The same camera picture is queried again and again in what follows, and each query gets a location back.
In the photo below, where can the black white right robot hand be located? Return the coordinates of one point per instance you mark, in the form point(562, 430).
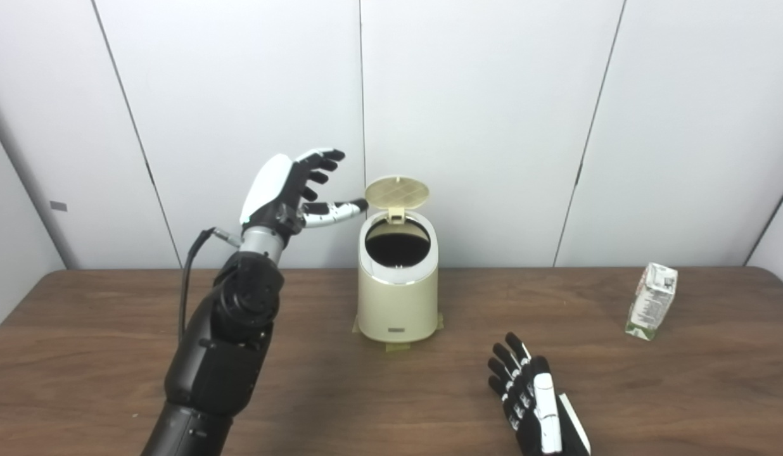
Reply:
point(537, 405)

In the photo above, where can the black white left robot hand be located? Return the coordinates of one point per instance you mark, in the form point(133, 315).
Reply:
point(274, 187)

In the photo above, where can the cream round bin lid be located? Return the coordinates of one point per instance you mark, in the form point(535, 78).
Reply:
point(396, 191)

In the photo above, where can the white green milk carton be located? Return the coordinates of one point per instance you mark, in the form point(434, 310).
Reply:
point(651, 303)

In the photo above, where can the cream-colored round bin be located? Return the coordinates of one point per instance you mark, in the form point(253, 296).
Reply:
point(398, 297)

